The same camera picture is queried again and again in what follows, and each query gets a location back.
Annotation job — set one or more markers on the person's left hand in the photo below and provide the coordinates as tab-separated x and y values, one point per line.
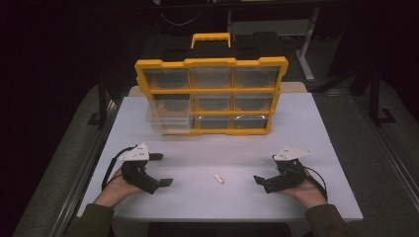
117	191

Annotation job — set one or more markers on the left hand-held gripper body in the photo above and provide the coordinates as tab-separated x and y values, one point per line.
135	154

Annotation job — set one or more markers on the set of clear organizer drawers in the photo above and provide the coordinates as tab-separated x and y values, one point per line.
210	77

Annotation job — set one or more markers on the yellow and black organizer box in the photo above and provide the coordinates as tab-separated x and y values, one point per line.
210	62

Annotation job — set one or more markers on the grey metal floor rail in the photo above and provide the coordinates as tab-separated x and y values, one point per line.
388	148
84	171

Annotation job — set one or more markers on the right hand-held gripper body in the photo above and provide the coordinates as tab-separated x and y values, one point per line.
290	174

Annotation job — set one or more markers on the person's right hand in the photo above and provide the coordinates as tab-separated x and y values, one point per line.
309	194

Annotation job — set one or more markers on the black metal stand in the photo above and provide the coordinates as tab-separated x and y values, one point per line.
102	105
375	98

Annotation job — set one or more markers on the small light wooden piece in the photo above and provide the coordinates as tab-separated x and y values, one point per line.
219	179

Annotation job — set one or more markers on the clear plastic drawer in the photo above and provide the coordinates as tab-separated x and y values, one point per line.
169	124

